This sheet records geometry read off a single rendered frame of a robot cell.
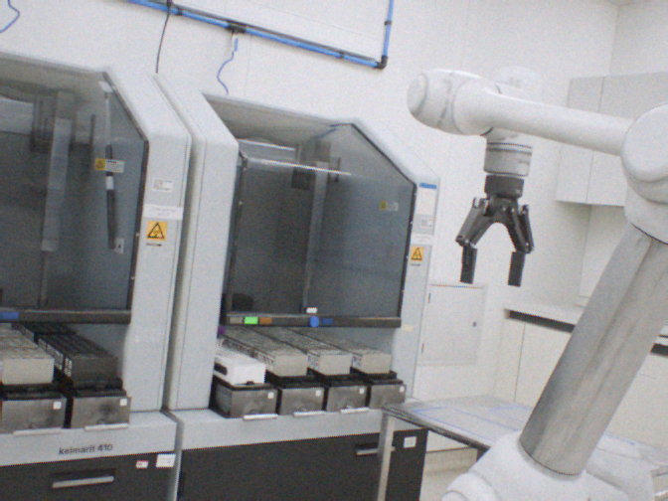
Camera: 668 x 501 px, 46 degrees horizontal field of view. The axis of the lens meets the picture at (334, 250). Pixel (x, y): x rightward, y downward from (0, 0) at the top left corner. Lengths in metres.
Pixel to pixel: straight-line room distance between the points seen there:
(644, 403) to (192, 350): 2.47
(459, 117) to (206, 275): 0.89
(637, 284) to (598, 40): 3.95
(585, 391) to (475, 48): 3.20
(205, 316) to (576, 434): 1.16
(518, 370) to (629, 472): 3.07
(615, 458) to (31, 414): 1.20
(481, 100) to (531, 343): 3.05
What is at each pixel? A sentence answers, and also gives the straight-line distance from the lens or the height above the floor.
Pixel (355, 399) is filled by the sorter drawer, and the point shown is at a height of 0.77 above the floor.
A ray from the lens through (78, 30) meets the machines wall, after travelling 3.09.
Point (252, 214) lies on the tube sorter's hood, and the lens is 2.07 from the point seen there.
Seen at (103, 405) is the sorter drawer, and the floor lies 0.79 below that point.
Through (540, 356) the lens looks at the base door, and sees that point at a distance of 4.31.
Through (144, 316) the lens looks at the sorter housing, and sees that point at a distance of 1.99.
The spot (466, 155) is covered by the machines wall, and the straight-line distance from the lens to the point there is 4.13.
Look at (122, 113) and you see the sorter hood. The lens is 2.06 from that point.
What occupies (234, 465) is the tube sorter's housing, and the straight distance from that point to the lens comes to 2.12.
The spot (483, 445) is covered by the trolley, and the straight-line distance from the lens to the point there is 1.84.
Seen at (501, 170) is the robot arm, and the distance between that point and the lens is 1.53.
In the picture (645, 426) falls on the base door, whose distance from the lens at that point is 3.99.
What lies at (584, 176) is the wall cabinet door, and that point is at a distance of 4.57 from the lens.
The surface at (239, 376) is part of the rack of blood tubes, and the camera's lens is 2.09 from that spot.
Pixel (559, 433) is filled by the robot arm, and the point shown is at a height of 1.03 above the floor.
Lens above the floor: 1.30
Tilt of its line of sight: 3 degrees down
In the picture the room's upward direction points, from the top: 7 degrees clockwise
